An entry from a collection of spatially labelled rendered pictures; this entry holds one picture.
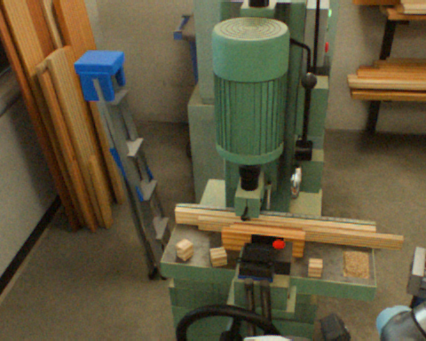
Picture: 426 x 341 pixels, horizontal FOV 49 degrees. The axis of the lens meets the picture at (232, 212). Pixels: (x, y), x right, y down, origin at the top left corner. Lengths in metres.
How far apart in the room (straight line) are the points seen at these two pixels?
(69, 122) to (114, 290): 0.90
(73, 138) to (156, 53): 1.37
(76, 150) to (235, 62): 1.73
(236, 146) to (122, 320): 1.45
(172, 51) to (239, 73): 2.69
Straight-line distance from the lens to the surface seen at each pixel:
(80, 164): 2.71
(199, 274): 1.34
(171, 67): 3.78
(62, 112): 2.58
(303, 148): 1.36
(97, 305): 2.51
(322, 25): 1.38
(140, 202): 2.24
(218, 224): 1.40
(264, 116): 1.11
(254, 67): 1.05
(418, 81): 3.31
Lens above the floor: 1.83
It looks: 39 degrees down
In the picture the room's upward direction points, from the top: 1 degrees counter-clockwise
